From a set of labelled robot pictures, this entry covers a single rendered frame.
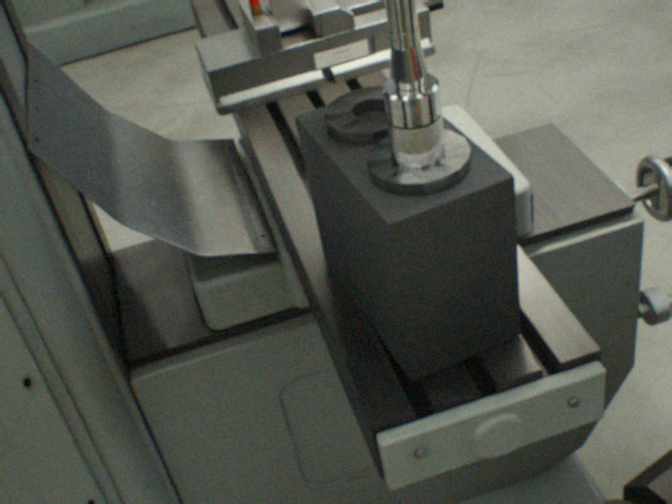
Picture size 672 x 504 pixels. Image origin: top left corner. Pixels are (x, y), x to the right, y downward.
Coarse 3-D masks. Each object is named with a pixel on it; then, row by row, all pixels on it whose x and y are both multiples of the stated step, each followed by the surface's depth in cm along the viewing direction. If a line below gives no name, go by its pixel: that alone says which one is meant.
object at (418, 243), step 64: (320, 128) 85; (384, 128) 80; (448, 128) 81; (320, 192) 88; (384, 192) 74; (448, 192) 73; (512, 192) 74; (384, 256) 75; (448, 256) 75; (512, 256) 78; (384, 320) 83; (448, 320) 79; (512, 320) 83
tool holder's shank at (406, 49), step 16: (384, 0) 67; (400, 0) 66; (400, 16) 67; (416, 16) 68; (400, 32) 68; (416, 32) 68; (400, 48) 69; (416, 48) 69; (400, 64) 69; (416, 64) 69; (400, 80) 70; (416, 80) 70
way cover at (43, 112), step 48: (48, 96) 114; (48, 144) 103; (96, 144) 117; (144, 144) 129; (192, 144) 136; (96, 192) 106; (144, 192) 116; (192, 192) 124; (240, 192) 126; (192, 240) 113; (240, 240) 115
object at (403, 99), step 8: (392, 80) 73; (424, 80) 72; (432, 80) 71; (384, 88) 72; (392, 88) 72; (424, 88) 71; (432, 88) 70; (384, 96) 71; (392, 96) 71; (400, 96) 70; (408, 96) 70; (416, 96) 70; (424, 96) 70; (432, 96) 71; (392, 104) 71; (400, 104) 70; (408, 104) 70; (416, 104) 70; (424, 104) 70
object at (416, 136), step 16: (400, 112) 71; (416, 112) 71; (432, 112) 71; (400, 128) 72; (416, 128) 72; (432, 128) 72; (400, 144) 73; (416, 144) 73; (432, 144) 73; (400, 160) 74; (416, 160) 73; (432, 160) 74
